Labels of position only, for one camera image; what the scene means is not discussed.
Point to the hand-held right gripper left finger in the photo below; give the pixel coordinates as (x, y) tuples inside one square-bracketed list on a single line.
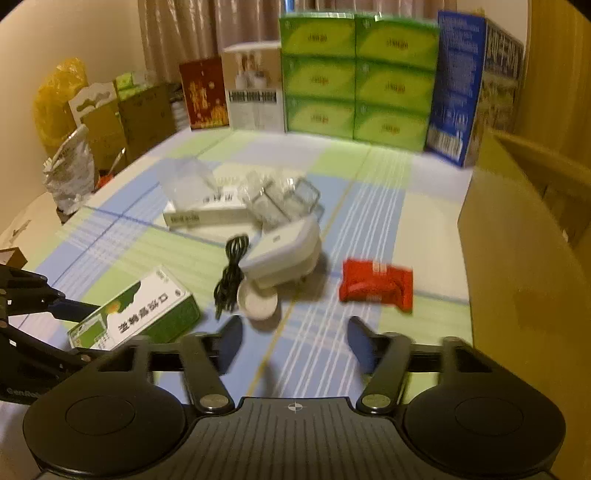
[(231, 344)]

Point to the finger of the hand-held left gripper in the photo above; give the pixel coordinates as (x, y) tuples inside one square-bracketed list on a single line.
[(69, 308), (37, 348)]

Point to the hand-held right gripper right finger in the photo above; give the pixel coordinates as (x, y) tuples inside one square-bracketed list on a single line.
[(360, 344)]

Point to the red snack packet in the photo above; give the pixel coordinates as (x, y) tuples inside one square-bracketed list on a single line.
[(376, 286)]

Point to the green medicine box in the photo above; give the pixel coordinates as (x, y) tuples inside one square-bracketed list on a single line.
[(138, 314)]

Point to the clear plastic container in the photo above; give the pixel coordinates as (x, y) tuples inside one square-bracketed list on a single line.
[(281, 198), (184, 180)]

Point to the white round lid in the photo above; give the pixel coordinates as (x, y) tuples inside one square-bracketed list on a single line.
[(257, 302)]

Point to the small brown box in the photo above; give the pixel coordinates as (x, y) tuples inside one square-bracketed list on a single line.
[(11, 257)]

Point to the white charger box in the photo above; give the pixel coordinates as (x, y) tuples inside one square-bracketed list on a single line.
[(281, 254)]

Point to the long white box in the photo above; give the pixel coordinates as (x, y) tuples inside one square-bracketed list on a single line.
[(203, 213)]

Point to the white plastic bag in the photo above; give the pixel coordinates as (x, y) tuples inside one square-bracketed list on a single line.
[(69, 170)]

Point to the brown cardboard box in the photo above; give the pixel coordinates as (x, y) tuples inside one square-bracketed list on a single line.
[(147, 120)]

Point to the yellow plastic bag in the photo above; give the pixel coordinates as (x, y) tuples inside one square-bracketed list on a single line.
[(55, 101)]

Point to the small green box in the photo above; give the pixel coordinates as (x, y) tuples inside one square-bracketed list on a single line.
[(134, 83)]

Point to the white product box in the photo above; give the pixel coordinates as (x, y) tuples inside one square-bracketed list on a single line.
[(251, 101)]

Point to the red gift box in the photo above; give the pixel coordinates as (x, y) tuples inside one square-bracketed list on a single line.
[(203, 97)]

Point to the stack of green tissue boxes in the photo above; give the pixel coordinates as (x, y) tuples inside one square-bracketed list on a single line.
[(360, 78)]

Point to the blue milk carton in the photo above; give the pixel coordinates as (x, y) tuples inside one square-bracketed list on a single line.
[(455, 92)]

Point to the beige curtain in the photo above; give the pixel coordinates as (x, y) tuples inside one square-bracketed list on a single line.
[(184, 32)]

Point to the wooden door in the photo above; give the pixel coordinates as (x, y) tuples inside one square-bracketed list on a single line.
[(554, 69)]

